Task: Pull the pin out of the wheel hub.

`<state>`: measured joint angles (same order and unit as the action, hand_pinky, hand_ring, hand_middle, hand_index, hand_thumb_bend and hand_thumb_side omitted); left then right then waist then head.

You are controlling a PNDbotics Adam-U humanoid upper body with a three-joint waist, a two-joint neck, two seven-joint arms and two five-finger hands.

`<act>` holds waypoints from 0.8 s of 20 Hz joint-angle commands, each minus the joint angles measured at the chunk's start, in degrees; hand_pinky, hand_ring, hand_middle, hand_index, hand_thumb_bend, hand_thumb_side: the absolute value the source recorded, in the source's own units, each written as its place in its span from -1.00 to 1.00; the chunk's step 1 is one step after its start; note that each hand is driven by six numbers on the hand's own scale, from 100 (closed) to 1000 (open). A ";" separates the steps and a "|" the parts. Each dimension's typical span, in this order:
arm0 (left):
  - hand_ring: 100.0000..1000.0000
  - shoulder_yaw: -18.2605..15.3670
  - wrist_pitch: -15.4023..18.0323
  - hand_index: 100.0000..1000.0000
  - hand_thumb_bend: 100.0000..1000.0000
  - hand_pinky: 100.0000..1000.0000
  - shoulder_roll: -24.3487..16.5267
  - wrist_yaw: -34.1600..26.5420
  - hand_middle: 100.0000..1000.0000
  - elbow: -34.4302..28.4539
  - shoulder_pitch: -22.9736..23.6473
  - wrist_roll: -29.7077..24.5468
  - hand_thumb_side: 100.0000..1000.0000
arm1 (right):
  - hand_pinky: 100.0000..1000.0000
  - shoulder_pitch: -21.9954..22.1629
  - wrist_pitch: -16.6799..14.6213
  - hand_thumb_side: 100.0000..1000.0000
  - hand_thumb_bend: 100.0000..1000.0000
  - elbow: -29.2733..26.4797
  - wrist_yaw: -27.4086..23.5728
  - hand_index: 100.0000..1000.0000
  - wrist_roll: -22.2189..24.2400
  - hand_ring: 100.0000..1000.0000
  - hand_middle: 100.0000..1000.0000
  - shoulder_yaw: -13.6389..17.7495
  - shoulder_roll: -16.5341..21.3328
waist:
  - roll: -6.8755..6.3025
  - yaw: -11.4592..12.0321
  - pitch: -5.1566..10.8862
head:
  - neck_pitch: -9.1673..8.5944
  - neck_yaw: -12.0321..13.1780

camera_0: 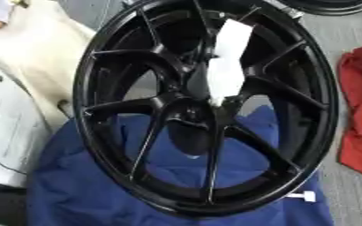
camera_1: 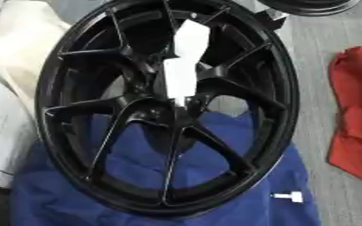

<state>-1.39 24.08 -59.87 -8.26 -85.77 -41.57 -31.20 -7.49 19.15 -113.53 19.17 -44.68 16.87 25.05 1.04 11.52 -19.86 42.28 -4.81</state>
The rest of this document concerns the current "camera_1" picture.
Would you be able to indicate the black spoked wheel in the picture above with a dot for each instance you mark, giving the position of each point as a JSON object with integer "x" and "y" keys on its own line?
{"x": 138, "y": 191}

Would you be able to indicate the black round wheel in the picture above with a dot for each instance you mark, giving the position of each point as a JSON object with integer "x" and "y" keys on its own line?
{"x": 313, "y": 7}

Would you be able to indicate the cream fabric cover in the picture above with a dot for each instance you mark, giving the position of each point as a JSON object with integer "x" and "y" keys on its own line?
{"x": 19, "y": 50}

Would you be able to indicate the red cloth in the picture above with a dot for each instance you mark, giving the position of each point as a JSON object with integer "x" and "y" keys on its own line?
{"x": 359, "y": 117}

